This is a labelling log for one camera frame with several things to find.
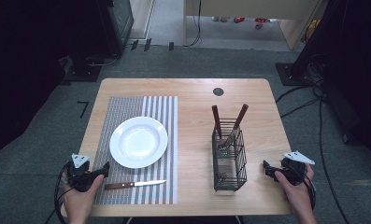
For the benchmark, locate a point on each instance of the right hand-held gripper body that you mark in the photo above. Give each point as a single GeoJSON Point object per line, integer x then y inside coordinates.
{"type": "Point", "coordinates": [293, 172]}

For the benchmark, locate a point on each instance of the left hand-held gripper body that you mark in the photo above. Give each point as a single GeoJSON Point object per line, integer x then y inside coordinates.
{"type": "Point", "coordinates": [78, 179]}

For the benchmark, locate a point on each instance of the person's left hand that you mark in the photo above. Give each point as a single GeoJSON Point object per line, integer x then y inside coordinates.
{"type": "Point", "coordinates": [78, 200]}

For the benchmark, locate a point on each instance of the person's right hand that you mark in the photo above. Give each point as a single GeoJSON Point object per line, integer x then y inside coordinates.
{"type": "Point", "coordinates": [296, 196]}

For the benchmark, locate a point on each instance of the white round plate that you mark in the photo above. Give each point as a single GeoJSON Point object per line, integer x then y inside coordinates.
{"type": "Point", "coordinates": [138, 142]}

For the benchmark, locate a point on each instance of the black floor tape corner mark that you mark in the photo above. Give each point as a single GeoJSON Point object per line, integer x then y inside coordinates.
{"type": "Point", "coordinates": [84, 107]}

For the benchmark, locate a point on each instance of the striped woven placemat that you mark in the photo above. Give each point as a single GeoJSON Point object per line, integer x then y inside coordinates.
{"type": "Point", "coordinates": [124, 105]}

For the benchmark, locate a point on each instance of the black square stand base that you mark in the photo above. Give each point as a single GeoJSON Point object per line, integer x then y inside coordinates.
{"type": "Point", "coordinates": [293, 76]}

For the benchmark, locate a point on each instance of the red tool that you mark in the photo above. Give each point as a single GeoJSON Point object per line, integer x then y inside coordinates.
{"type": "Point", "coordinates": [260, 22]}
{"type": "Point", "coordinates": [239, 19]}

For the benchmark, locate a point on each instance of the black cabinet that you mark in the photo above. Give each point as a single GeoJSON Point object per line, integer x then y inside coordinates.
{"type": "Point", "coordinates": [119, 25]}

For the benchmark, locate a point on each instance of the white shoes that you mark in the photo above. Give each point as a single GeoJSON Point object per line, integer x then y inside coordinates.
{"type": "Point", "coordinates": [220, 19]}

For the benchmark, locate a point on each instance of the black stand base plate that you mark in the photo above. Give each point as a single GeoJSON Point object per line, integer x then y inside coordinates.
{"type": "Point", "coordinates": [85, 73]}

